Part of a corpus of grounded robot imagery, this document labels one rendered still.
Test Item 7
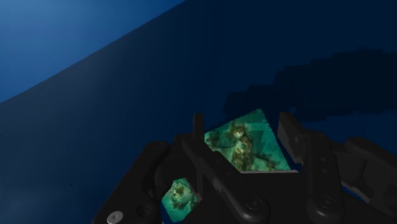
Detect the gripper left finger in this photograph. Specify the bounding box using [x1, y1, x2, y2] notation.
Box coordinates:
[92, 113, 271, 224]

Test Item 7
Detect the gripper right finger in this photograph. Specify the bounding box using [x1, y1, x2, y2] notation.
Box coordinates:
[277, 111, 397, 224]

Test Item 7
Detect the teal patterned block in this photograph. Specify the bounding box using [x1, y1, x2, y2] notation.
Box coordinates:
[160, 108, 291, 223]

